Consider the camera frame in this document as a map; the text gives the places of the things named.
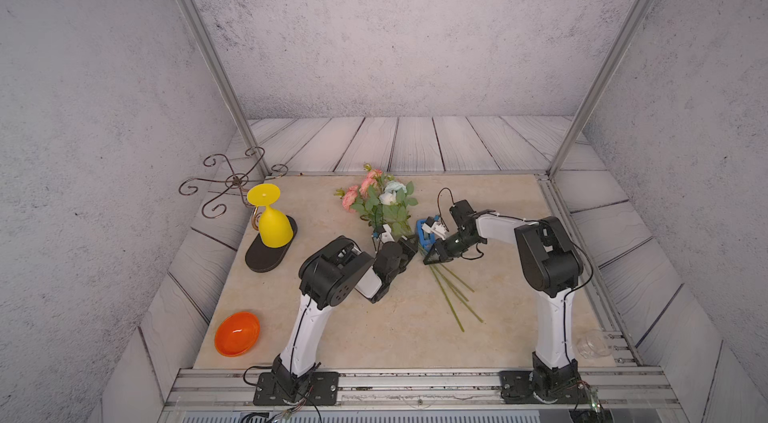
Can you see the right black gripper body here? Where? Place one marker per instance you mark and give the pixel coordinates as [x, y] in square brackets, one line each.
[453, 246]

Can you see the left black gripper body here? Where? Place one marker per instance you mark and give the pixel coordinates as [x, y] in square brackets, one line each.
[405, 253]

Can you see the blue tape dispenser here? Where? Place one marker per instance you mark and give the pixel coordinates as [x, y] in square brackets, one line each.
[425, 233]

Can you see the artificial flower bouquet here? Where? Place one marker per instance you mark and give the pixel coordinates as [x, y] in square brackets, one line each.
[381, 198]

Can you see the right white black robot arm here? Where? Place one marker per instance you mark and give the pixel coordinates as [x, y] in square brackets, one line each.
[551, 267]

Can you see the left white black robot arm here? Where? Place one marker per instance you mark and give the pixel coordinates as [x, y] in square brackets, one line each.
[327, 279]

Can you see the yellow plastic goblet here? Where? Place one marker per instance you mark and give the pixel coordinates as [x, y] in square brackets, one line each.
[274, 226]

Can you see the clear plastic cup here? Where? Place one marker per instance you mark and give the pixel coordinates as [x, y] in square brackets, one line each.
[593, 345]

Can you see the orange plastic bowl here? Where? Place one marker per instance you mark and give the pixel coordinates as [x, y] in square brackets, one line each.
[237, 334]

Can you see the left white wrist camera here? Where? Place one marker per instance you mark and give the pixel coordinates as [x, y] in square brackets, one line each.
[386, 235]

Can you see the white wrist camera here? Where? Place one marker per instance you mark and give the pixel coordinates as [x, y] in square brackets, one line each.
[386, 235]
[436, 228]

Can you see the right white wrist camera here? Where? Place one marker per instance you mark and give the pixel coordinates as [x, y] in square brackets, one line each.
[436, 228]

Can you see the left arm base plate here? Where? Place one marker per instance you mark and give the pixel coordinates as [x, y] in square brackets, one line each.
[317, 388]

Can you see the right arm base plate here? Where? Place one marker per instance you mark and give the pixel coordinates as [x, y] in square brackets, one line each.
[543, 385]

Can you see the curly metal wire stand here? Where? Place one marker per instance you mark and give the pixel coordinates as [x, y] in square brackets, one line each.
[230, 181]

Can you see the aluminium rail front frame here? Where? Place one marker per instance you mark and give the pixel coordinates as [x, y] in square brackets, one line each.
[613, 392]

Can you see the right aluminium corner post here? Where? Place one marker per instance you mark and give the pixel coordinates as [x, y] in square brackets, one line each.
[620, 45]

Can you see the aluminium corner post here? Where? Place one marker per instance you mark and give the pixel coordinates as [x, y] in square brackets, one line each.
[204, 42]
[620, 45]

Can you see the left aluminium corner post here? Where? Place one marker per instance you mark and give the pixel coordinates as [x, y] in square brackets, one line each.
[204, 42]

